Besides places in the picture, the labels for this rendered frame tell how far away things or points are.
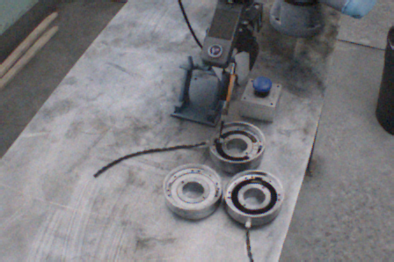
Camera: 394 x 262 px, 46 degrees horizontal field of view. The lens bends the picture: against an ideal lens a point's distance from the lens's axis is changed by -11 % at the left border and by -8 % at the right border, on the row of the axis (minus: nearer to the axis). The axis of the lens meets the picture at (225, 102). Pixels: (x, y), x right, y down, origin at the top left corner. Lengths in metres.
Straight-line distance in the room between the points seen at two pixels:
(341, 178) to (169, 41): 1.02
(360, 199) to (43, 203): 1.32
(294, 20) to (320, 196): 0.87
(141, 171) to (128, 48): 0.39
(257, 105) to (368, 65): 1.59
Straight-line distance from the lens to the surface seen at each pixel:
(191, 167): 0.93
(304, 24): 1.27
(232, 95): 0.93
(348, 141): 2.15
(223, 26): 0.82
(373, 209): 1.95
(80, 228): 0.92
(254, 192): 0.91
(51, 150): 1.05
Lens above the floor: 1.55
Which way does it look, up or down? 43 degrees down
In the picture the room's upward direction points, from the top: straight up
